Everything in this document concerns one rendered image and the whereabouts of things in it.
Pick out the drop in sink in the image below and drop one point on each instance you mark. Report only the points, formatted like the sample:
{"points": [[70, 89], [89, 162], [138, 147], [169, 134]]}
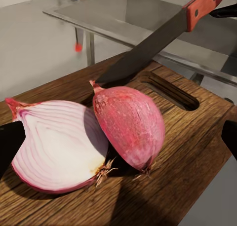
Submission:
{"points": [[211, 48]]}

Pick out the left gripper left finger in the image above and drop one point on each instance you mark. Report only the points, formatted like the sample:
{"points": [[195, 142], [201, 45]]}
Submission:
{"points": [[12, 136]]}

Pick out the cutting board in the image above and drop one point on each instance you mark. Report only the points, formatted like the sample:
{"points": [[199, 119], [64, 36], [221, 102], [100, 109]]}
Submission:
{"points": [[192, 154]]}

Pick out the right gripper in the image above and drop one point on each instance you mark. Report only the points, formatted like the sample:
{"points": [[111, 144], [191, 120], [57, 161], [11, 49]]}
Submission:
{"points": [[227, 11]]}

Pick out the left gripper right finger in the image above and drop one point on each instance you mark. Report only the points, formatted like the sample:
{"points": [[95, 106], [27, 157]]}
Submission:
{"points": [[229, 136]]}

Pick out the parer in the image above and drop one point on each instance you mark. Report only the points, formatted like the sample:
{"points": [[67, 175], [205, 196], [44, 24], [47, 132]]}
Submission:
{"points": [[184, 21]]}

